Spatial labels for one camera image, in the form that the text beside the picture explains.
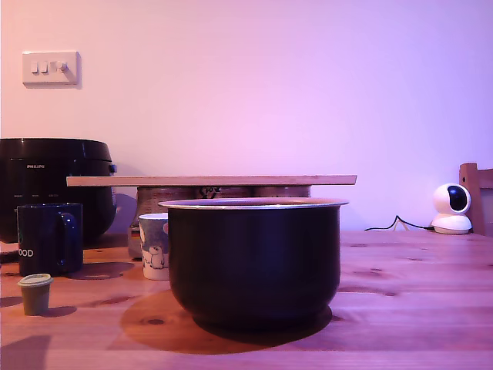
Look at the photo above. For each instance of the white cartoon print mug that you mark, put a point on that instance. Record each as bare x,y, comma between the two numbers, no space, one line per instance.
154,246

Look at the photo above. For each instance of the tin can with red label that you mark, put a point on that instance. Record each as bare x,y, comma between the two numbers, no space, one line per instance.
283,191

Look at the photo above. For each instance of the white round security camera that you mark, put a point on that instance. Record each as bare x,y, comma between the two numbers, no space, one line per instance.
450,208

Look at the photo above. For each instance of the white wall switch plate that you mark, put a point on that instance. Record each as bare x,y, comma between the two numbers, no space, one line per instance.
52,75

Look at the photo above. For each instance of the tin can with black logo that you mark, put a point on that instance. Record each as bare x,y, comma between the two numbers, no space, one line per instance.
231,192

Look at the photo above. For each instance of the dark blue mug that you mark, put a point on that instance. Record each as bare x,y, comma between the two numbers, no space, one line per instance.
42,239

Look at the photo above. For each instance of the plain grey tin can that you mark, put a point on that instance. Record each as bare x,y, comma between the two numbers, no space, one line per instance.
161,194

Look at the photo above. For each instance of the small green capsule cup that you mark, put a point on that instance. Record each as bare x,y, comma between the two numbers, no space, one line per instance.
34,297

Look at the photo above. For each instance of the black Philips rice cooker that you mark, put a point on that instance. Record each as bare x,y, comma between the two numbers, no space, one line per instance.
50,181

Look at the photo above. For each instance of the black rice cooker pot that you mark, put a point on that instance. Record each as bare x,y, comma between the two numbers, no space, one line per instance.
254,262

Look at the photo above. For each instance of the wooden shelf board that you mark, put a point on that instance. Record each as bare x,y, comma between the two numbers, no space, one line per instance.
212,180

